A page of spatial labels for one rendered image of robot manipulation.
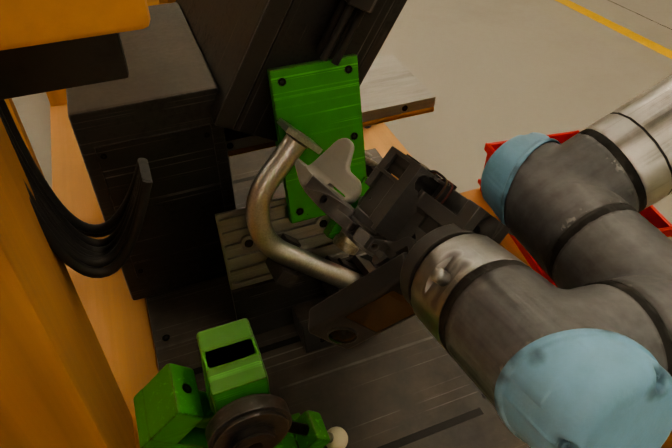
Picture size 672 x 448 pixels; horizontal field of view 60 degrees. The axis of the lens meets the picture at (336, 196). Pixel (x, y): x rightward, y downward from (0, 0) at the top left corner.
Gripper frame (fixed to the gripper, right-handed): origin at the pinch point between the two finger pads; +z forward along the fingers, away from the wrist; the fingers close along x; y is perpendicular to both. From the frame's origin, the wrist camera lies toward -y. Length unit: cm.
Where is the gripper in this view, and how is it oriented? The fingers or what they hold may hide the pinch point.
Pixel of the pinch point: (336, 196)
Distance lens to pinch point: 57.9
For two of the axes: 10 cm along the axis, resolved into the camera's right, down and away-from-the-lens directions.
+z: -3.5, -3.7, 8.6
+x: -7.3, -4.7, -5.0
